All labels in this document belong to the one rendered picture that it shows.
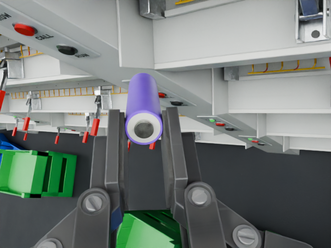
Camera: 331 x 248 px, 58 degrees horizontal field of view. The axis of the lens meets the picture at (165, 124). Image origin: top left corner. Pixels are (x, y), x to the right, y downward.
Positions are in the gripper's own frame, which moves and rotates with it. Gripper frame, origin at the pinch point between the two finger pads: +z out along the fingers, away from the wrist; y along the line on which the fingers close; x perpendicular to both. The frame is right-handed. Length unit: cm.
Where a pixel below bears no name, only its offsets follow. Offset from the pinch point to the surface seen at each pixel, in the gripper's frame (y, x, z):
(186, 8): 4.6, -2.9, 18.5
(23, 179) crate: -57, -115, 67
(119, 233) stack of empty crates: -8, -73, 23
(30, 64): -16.9, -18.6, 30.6
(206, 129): 15, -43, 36
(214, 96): 10.5, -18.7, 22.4
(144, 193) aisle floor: 0, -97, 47
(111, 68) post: -3.3, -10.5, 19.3
